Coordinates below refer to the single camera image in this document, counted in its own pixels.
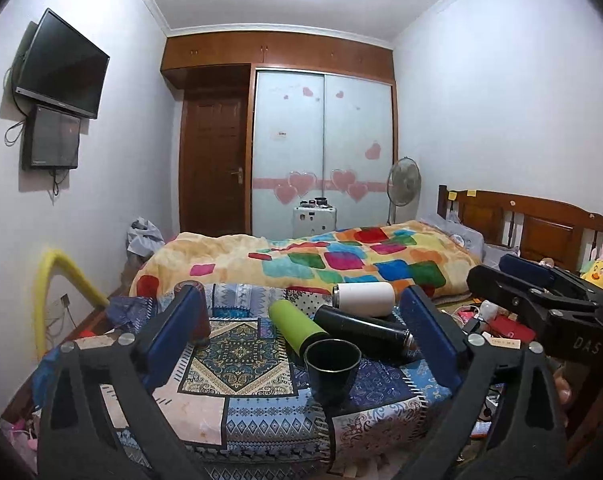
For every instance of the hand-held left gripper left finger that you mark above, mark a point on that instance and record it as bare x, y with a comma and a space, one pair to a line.
177, 331

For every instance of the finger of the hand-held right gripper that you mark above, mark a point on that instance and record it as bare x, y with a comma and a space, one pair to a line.
506, 295
529, 267

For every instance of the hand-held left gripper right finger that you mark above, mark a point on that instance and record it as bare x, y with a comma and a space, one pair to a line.
431, 342

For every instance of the red cup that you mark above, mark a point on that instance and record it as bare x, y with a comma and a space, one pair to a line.
197, 327

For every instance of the dark green cup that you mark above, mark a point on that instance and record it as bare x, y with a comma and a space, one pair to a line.
331, 365

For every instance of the person's right hand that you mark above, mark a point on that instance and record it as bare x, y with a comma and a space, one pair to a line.
562, 391

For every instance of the red flat box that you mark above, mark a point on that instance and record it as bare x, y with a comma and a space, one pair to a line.
511, 330

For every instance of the wooden bed headboard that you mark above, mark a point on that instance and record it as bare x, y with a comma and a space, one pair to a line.
536, 225

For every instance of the yellow plush toy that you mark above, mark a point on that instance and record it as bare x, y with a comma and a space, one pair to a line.
596, 272

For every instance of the black bottle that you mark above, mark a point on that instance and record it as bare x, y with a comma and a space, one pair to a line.
361, 332

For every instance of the pale printed pillow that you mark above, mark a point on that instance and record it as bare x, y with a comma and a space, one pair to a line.
456, 237

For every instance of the white bottle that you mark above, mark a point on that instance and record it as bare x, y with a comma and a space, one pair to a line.
364, 298

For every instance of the grey clothes pile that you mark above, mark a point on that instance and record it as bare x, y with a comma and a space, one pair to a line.
144, 237

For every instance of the blue patterned cloth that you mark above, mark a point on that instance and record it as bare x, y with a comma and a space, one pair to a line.
251, 400

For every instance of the lime green bottle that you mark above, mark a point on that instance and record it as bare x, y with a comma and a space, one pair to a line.
297, 326

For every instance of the yellow foam tube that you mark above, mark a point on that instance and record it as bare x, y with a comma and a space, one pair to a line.
69, 267

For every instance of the colourful patchwork blanket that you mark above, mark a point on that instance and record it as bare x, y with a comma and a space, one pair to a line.
331, 260

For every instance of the standing fan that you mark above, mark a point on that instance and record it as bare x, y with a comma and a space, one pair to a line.
404, 180

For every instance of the white case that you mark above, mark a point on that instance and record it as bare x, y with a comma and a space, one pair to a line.
314, 221

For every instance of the brown wooden door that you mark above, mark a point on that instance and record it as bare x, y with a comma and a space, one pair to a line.
214, 165

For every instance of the wooden wardrobe with sliding doors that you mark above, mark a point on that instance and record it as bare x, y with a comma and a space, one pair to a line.
326, 140

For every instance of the small black monitor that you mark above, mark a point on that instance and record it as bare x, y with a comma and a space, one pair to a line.
51, 135

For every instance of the wall-mounted television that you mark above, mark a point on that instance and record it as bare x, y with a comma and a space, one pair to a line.
61, 65

